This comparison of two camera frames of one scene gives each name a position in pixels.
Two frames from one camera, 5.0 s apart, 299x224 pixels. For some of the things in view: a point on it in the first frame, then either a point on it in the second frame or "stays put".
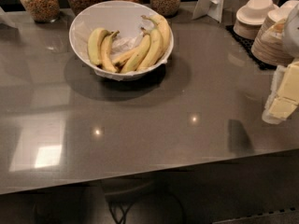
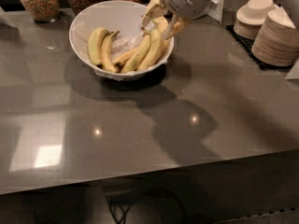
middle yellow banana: [138, 56] stays put
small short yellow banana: [120, 61] stays put
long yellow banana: [155, 48] stays put
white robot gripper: [292, 33] -> [183, 1]
